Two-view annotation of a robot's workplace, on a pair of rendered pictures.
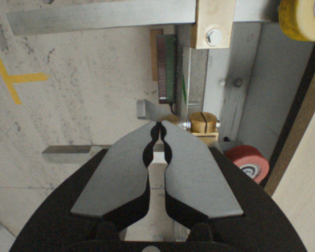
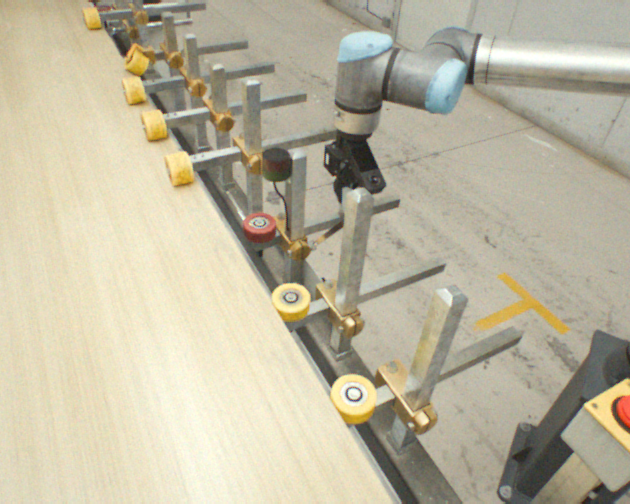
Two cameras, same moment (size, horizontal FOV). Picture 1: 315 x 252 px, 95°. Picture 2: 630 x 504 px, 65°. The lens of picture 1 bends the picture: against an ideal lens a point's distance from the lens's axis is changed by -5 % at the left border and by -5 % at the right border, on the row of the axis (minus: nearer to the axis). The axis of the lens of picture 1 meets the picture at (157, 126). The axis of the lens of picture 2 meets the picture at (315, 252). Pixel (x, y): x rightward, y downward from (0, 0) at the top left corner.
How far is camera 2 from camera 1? 0.99 m
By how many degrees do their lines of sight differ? 24
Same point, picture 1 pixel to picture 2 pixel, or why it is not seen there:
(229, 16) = (326, 295)
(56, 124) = not seen: hidden behind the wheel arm
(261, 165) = (254, 229)
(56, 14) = (418, 270)
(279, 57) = not seen: hidden behind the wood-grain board
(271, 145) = not seen: hidden behind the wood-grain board
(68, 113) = (423, 287)
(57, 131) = (428, 254)
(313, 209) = (163, 213)
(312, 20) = (294, 287)
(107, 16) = (390, 278)
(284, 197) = (205, 215)
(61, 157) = (384, 200)
